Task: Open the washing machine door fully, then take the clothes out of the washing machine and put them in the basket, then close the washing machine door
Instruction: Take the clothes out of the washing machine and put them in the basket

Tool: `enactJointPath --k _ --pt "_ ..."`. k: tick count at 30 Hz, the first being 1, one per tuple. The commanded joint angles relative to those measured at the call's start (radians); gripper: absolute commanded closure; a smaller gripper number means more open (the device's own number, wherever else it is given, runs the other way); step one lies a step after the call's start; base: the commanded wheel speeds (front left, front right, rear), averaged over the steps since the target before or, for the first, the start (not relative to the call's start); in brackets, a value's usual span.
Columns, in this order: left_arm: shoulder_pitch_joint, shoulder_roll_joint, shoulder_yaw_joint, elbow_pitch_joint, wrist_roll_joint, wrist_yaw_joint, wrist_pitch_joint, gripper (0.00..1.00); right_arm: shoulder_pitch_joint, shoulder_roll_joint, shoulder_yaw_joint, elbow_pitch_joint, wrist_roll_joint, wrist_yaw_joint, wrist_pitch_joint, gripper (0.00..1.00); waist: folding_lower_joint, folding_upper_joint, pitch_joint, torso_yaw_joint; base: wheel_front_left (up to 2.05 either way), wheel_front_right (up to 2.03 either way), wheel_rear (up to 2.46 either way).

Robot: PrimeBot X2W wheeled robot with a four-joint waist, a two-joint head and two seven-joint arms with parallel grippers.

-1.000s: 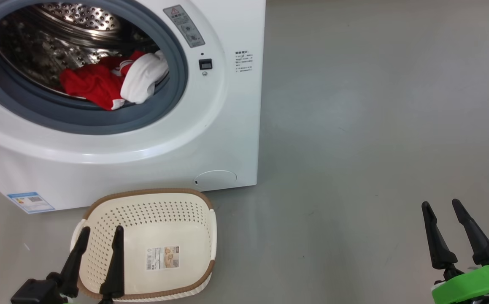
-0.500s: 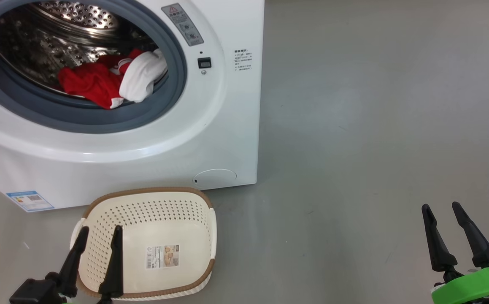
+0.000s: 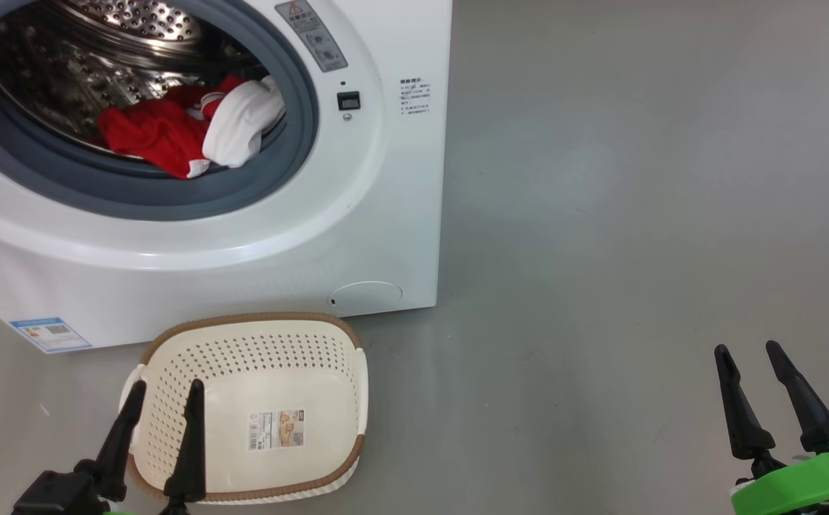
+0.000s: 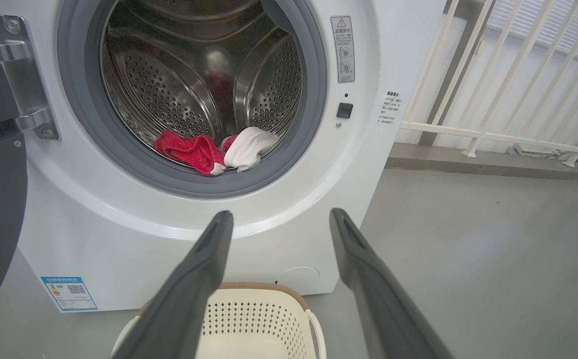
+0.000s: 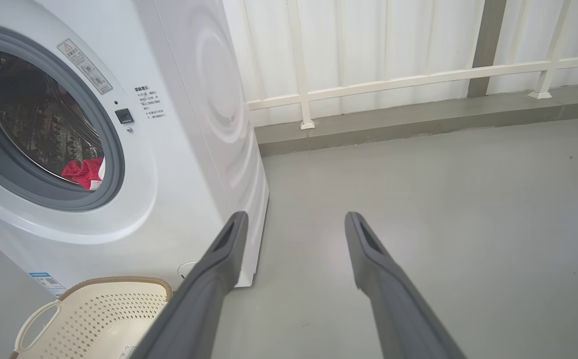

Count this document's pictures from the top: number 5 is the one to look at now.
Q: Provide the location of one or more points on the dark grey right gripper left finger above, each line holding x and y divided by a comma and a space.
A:
194, 309

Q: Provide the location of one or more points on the black door lock slot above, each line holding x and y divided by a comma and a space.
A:
124, 116

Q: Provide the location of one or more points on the grey warning sticker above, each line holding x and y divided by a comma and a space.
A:
85, 67

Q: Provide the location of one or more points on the grey rubber door seal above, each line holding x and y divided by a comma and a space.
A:
114, 149

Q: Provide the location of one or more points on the cream perforated laundry basket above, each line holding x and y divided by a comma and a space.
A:
94, 319

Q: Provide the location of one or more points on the white metal railing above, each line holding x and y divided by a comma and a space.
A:
418, 79

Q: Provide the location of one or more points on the red and white garment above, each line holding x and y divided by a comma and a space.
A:
82, 172

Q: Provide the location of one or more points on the white front-load washing machine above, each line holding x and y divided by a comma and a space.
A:
179, 174

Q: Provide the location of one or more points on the round white filter cover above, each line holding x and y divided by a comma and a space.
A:
186, 269

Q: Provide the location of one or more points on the blue energy label sticker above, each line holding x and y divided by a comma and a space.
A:
47, 284

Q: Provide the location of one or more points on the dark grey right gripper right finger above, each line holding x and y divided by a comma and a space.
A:
393, 309

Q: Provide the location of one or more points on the stainless steel washing machine drum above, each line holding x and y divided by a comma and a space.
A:
34, 114

